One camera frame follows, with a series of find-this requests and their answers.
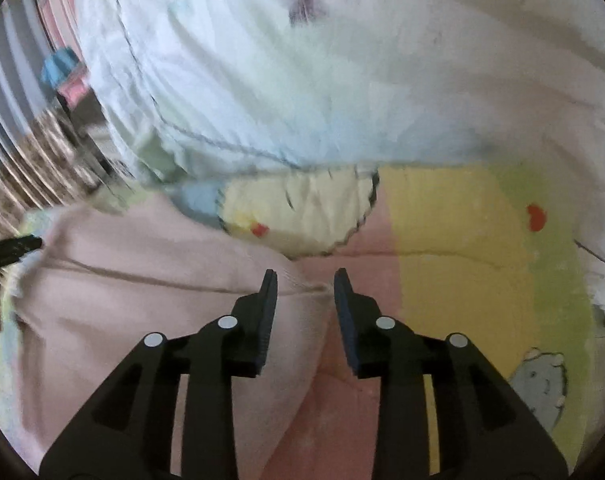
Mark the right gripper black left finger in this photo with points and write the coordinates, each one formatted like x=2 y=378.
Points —
x=166 y=412

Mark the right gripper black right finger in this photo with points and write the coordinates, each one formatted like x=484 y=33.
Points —
x=445 y=412

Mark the floral brown curtain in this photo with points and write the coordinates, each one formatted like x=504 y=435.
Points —
x=55 y=164

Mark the pink floral gift bag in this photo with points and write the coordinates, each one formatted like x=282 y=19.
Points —
x=74 y=89

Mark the light blue embroidered comforter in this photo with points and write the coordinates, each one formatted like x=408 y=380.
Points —
x=208 y=88

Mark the colourful cartoon striped quilt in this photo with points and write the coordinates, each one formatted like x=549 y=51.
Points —
x=476 y=250

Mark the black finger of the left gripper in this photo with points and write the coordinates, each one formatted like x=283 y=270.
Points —
x=13 y=249

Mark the blue cloth on cabinet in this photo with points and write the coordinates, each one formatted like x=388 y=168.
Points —
x=59 y=66

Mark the pink knit sweater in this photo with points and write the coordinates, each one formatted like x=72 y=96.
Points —
x=104 y=281

